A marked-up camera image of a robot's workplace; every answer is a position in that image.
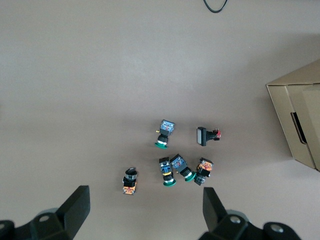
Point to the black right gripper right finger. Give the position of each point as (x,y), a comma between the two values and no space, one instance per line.
(212,212)

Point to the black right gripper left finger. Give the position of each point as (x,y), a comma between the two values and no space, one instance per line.
(75,210)

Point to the green mushroom push button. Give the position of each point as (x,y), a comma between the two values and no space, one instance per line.
(166,170)
(180,165)
(165,131)

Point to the black square push button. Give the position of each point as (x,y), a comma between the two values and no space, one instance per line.
(203,136)

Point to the brown cardboard box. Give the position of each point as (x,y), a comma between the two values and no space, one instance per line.
(300,120)

